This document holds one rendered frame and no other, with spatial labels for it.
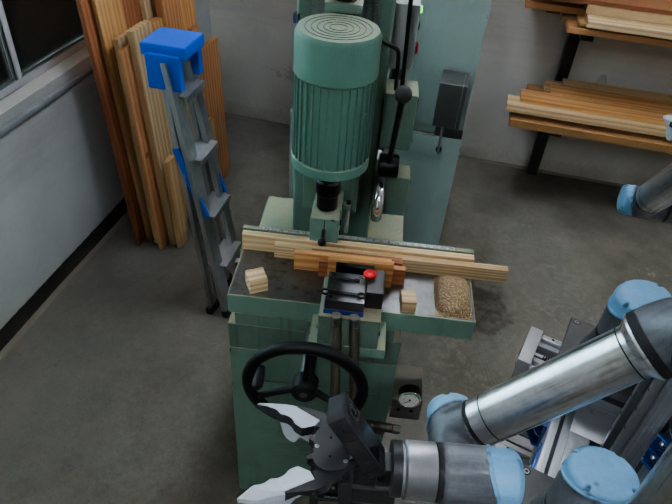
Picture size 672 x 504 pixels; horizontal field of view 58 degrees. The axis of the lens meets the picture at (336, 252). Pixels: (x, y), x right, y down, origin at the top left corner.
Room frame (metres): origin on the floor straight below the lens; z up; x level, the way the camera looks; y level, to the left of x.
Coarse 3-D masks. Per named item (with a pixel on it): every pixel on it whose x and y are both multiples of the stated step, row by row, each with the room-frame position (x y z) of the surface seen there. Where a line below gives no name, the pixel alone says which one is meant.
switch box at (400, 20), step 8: (400, 0) 1.49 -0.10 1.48; (408, 0) 1.50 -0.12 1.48; (416, 0) 1.50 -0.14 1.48; (400, 8) 1.47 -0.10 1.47; (416, 8) 1.47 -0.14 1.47; (400, 16) 1.47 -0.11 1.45; (416, 16) 1.47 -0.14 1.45; (400, 24) 1.47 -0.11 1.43; (416, 24) 1.47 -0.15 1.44; (400, 32) 1.47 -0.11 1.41; (416, 32) 1.47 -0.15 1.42; (392, 40) 1.47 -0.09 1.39; (400, 40) 1.47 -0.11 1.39; (400, 48) 1.47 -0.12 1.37; (408, 48) 1.47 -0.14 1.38; (392, 56) 1.47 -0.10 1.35; (408, 56) 1.47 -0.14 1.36; (392, 64) 1.47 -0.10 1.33; (400, 64) 1.47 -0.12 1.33; (408, 64) 1.47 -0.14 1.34
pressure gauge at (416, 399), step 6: (408, 384) 0.99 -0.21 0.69; (402, 390) 0.98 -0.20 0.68; (408, 390) 0.97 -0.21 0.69; (414, 390) 0.97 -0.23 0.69; (420, 390) 0.99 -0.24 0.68; (402, 396) 0.97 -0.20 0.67; (408, 396) 0.97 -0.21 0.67; (414, 396) 0.97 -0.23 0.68; (420, 396) 0.96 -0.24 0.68; (402, 402) 0.97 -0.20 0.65; (408, 402) 0.97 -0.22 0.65; (414, 402) 0.97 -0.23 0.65; (420, 402) 0.96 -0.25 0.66
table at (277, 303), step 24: (240, 264) 1.16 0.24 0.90; (264, 264) 1.17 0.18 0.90; (288, 264) 1.18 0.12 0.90; (240, 288) 1.07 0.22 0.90; (288, 288) 1.09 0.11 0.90; (312, 288) 1.09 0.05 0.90; (384, 288) 1.12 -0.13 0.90; (408, 288) 1.12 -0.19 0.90; (432, 288) 1.13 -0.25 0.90; (240, 312) 1.05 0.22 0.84; (264, 312) 1.05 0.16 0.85; (288, 312) 1.04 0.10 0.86; (312, 312) 1.04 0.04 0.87; (384, 312) 1.03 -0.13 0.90; (408, 312) 1.04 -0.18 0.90; (432, 312) 1.05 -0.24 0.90; (312, 336) 0.96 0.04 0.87; (384, 336) 0.98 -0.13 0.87; (456, 336) 1.03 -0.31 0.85
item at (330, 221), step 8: (312, 208) 1.20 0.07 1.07; (312, 216) 1.16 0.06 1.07; (320, 216) 1.17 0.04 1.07; (328, 216) 1.17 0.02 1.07; (336, 216) 1.17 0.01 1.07; (312, 224) 1.16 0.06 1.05; (320, 224) 1.16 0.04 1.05; (328, 224) 1.15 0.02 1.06; (336, 224) 1.15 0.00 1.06; (312, 232) 1.16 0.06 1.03; (320, 232) 1.16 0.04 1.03; (328, 232) 1.15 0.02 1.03; (336, 232) 1.15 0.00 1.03; (312, 240) 1.16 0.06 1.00; (328, 240) 1.15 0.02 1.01; (336, 240) 1.15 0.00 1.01
